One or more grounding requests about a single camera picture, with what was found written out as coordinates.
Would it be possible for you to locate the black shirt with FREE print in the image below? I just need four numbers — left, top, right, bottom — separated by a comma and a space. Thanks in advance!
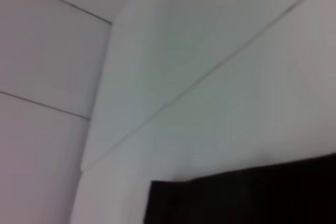
143, 153, 336, 224

